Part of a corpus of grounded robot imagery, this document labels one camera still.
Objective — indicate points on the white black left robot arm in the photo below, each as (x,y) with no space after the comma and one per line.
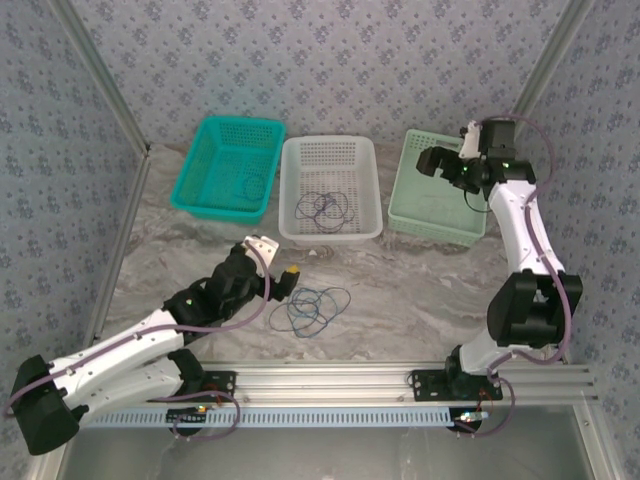
(115,350)

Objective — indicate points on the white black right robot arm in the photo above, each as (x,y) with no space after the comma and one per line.
(520,230)

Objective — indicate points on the white plastic basket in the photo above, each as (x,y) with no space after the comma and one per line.
(290,200)

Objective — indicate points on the mint green plastic basket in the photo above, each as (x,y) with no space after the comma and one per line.
(400,200)

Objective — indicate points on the small control board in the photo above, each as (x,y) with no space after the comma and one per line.
(187,415)
(470,417)

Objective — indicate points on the teal plastic basket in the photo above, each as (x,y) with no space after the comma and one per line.
(200,150)

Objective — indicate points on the grey metal panel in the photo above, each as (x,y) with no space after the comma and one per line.
(325,455)

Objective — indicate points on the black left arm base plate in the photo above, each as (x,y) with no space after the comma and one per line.
(222,385)

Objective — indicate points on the aluminium mounting rail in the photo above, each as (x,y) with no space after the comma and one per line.
(325,380)

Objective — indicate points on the aluminium frame post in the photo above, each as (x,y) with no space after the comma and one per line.
(545,75)
(100,75)

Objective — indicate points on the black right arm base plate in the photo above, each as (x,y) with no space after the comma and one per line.
(425,385)

